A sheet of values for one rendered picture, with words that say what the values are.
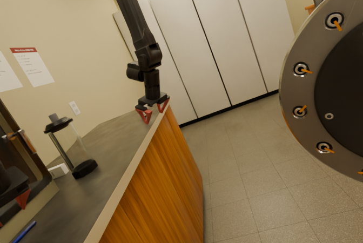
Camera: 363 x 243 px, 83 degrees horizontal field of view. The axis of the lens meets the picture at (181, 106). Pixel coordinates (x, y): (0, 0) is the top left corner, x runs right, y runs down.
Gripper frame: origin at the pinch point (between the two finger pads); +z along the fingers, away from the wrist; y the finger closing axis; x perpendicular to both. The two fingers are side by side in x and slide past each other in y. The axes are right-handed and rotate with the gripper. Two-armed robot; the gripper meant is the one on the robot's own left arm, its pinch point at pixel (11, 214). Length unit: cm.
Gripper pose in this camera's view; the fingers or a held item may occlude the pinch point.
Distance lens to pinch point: 65.0
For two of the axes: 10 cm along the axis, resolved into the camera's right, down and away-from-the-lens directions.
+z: -0.5, 8.6, 5.2
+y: -5.1, 4.2, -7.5
